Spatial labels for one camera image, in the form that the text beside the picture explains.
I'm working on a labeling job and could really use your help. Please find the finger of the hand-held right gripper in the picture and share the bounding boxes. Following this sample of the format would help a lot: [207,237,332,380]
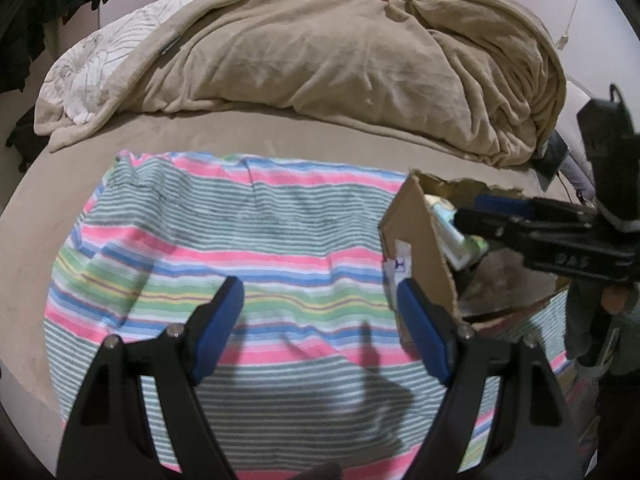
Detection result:
[472,192,597,222]
[452,208,539,252]

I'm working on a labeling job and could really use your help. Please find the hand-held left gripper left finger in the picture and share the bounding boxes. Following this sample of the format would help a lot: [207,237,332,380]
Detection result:
[57,276,244,480]

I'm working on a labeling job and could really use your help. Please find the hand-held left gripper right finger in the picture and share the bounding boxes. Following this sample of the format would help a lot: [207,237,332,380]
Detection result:
[397,277,583,480]

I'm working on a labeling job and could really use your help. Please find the brown cardboard box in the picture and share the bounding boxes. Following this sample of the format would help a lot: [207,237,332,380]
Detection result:
[378,170,572,350]

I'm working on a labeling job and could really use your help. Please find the person's right hand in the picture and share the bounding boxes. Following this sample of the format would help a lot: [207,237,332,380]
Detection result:
[601,284,633,315]

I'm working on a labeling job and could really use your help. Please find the grey pillow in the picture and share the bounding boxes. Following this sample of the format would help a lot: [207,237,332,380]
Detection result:
[564,157,597,202]

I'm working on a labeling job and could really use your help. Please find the dark tablet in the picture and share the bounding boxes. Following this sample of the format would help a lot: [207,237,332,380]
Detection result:
[536,129,572,182]

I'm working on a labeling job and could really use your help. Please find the striped cloth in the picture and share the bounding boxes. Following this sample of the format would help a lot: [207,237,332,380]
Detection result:
[44,150,577,480]

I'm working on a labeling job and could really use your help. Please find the beige blanket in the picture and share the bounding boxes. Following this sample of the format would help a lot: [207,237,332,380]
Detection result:
[34,0,569,169]

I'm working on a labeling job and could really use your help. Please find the beige bed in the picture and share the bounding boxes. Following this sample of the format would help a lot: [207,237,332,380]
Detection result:
[0,25,601,480]

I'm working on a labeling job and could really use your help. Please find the black bag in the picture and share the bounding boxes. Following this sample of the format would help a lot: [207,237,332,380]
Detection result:
[6,114,52,174]

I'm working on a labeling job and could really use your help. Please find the white floral duvet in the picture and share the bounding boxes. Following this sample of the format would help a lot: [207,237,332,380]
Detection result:
[39,0,242,126]

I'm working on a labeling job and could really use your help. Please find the hanging dark clothes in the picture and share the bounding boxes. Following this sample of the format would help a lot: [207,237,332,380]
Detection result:
[0,0,117,95]

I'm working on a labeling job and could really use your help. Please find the white wall cable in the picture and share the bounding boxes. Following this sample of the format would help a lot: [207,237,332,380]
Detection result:
[556,0,587,52]

